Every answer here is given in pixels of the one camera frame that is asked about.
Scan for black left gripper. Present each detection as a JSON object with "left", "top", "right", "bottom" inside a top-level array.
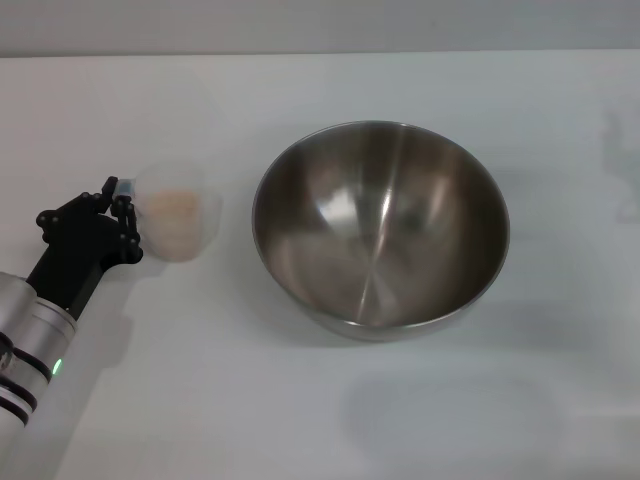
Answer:
[{"left": 27, "top": 176, "right": 146, "bottom": 319}]

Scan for white rice grains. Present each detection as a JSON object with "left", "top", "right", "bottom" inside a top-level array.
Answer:
[{"left": 142, "top": 188, "right": 204, "bottom": 259}]

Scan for stainless steel mixing bowl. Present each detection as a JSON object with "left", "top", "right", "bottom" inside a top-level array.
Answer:
[{"left": 251, "top": 119, "right": 511, "bottom": 343}]

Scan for clear plastic measuring cup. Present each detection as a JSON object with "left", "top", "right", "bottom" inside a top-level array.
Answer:
[{"left": 117, "top": 158, "right": 225, "bottom": 262}]

